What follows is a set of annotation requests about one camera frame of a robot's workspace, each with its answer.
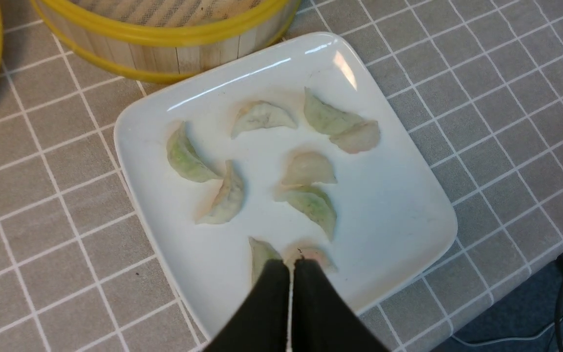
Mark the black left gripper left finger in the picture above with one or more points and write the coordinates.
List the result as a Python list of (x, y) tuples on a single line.
[(260, 323)]

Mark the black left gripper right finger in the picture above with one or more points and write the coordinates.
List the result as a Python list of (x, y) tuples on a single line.
[(321, 320)]

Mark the small green dumpling steamer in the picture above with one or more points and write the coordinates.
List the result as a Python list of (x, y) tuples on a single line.
[(262, 252)]

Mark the green dumpling plate bottom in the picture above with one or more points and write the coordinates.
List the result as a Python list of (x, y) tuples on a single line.
[(315, 204)]

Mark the green dumpling plate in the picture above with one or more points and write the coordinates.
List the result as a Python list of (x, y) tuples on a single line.
[(315, 204), (326, 119)]

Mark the pale dumpling plate left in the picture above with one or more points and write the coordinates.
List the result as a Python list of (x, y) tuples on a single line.
[(229, 200)]

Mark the pale dumpling plate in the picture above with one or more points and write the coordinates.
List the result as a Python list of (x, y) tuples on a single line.
[(229, 200), (261, 115)]

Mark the pink dumpling plate centre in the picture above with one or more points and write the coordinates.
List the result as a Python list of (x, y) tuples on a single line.
[(308, 168)]

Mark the white square plate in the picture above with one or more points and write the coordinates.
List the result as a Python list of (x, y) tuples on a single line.
[(394, 218)]

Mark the pink dumpling plate right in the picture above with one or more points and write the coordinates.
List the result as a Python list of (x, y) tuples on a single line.
[(359, 138)]

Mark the green dumpling plate right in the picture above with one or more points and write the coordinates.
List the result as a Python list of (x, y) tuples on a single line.
[(326, 119)]

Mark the pale dumpling plate top middle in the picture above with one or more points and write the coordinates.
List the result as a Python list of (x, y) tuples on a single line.
[(261, 115)]

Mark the bamboo steamer basket yellow rim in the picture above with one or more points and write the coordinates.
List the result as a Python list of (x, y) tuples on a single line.
[(165, 54)]

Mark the white steamer liner paper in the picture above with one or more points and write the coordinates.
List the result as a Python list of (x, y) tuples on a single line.
[(167, 13)]

